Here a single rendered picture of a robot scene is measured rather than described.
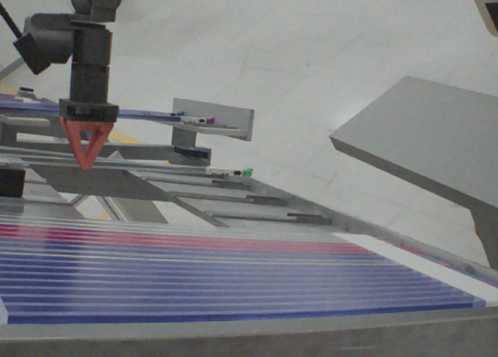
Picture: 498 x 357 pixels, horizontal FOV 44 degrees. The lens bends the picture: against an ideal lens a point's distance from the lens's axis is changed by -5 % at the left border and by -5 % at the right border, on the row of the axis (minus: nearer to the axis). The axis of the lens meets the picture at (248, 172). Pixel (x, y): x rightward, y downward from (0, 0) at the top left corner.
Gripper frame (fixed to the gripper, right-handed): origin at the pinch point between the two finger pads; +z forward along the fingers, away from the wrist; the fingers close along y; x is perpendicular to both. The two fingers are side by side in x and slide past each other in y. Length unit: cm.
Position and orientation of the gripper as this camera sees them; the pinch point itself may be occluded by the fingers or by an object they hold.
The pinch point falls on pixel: (84, 162)
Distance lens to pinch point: 95.6
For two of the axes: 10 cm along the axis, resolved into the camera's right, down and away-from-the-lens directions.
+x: 8.5, -0.1, 5.3
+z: -0.9, 9.8, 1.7
